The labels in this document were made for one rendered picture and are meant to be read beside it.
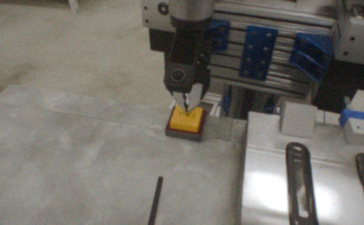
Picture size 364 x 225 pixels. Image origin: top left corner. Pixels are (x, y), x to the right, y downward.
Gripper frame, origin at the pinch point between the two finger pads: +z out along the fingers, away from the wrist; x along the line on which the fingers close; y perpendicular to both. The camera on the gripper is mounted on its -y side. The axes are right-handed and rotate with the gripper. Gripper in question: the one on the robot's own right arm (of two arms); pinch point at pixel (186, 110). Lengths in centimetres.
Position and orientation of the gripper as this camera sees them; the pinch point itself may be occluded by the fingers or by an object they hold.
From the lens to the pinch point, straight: 57.6
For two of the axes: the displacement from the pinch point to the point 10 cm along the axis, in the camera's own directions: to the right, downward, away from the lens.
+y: 2.2, -6.6, 7.2
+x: -9.7, -1.5, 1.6
